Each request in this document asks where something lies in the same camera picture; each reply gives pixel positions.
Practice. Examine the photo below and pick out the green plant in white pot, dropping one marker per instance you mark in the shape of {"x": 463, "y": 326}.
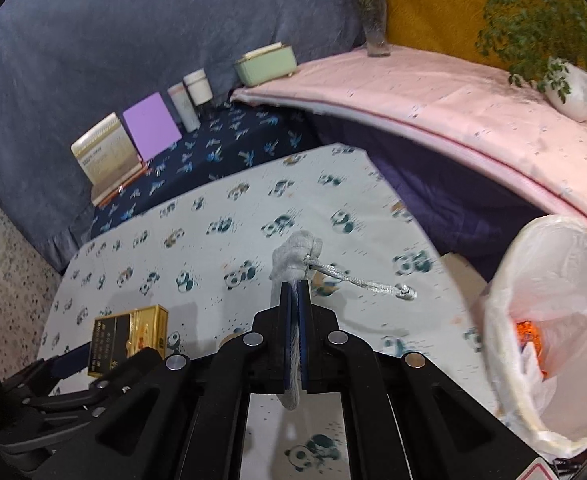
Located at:
{"x": 571, "y": 90}

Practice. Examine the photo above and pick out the gold and white box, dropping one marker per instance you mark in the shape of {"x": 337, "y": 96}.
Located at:
{"x": 105, "y": 152}

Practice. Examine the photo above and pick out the yellow backdrop cloth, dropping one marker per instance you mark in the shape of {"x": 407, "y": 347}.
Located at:
{"x": 423, "y": 10}

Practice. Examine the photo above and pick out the pink cloth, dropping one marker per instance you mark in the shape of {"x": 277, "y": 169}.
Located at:
{"x": 423, "y": 95}

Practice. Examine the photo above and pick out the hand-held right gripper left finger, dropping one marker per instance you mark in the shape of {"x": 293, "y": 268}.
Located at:
{"x": 289, "y": 340}

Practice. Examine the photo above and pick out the grey-blue backdrop cloth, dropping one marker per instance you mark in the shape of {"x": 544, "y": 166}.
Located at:
{"x": 123, "y": 35}

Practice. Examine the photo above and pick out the white plastic bag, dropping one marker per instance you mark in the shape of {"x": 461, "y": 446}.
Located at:
{"x": 531, "y": 367}

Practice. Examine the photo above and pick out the panda print tablecloth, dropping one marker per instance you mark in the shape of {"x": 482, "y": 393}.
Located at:
{"x": 223, "y": 230}

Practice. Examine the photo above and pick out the white tube bottle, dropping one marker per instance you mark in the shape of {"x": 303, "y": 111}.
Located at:
{"x": 184, "y": 107}

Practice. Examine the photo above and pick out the white bin with plastic liner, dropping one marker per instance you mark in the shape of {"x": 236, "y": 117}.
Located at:
{"x": 548, "y": 260}

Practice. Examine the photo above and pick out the black and gold cigarette box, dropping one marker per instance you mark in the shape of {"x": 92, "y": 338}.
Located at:
{"x": 128, "y": 335}

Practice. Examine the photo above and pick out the orange plastic bag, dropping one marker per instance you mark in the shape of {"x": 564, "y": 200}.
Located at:
{"x": 528, "y": 332}

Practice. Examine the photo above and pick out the green tissue box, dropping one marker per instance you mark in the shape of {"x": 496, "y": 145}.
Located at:
{"x": 266, "y": 67}

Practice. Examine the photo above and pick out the purple card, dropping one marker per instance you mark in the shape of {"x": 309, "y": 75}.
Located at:
{"x": 151, "y": 125}

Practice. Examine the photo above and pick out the white cup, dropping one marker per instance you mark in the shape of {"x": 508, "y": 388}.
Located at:
{"x": 198, "y": 87}

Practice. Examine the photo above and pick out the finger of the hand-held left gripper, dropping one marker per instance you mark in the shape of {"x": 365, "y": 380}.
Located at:
{"x": 68, "y": 362}
{"x": 133, "y": 367}

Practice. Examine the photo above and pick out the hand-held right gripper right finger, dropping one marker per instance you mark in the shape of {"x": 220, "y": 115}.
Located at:
{"x": 304, "y": 340}

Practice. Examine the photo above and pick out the glass vase with pink flowers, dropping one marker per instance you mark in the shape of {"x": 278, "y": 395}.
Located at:
{"x": 376, "y": 30}

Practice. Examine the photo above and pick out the navy printed cloth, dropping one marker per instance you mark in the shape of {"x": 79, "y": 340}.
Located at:
{"x": 213, "y": 150}

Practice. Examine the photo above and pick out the dark purple cloth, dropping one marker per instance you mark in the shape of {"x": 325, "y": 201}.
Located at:
{"x": 448, "y": 190}

